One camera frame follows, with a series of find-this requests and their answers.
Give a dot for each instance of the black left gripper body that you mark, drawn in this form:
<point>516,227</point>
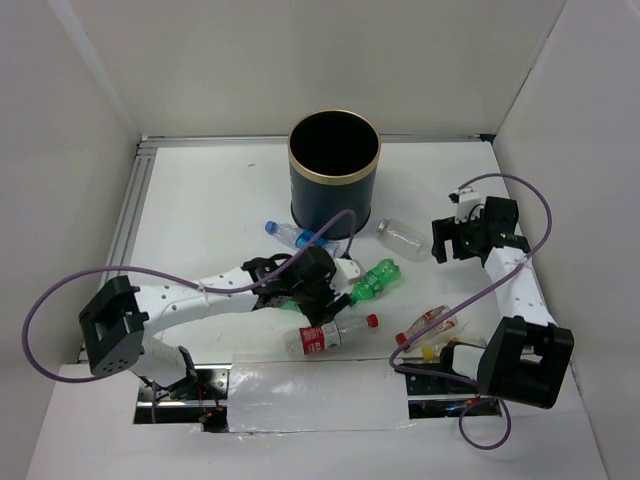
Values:
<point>303,290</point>

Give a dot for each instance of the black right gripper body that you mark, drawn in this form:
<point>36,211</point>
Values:
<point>471,229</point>

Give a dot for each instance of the clear bottle with blue cap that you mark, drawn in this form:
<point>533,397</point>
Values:
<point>296,238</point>

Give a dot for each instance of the green plastic soda bottle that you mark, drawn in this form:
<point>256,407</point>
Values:
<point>374,282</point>

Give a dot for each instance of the small bottle with red cap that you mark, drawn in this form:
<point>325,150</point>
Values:
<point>437,330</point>

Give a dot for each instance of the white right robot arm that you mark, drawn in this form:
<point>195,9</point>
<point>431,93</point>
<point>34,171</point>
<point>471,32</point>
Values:
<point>527,356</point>

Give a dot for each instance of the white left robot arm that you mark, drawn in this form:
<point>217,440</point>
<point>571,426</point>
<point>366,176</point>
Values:
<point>122,322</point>

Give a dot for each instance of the dark blue gold-rimmed bin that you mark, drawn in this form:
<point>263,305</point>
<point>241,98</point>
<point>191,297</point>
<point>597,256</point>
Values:
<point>333,159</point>

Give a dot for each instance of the clear bottle red label cap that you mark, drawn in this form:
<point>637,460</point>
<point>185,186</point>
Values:
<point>341,332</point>

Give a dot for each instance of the clear capless plastic bottle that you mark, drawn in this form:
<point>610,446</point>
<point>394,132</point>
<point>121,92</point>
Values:
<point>403,240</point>

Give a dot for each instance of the small bottle with yellow cap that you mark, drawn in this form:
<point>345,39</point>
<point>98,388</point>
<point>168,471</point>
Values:
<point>431,353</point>

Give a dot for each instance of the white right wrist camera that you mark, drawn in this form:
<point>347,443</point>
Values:
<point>469,204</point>

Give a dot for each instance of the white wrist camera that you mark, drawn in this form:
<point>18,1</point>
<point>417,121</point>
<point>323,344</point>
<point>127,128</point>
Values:
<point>348,272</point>
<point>469,204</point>

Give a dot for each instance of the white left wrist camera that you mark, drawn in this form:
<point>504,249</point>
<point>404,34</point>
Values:
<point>348,272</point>

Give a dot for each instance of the aluminium frame rail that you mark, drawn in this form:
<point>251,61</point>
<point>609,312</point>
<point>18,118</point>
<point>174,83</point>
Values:
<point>198,208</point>

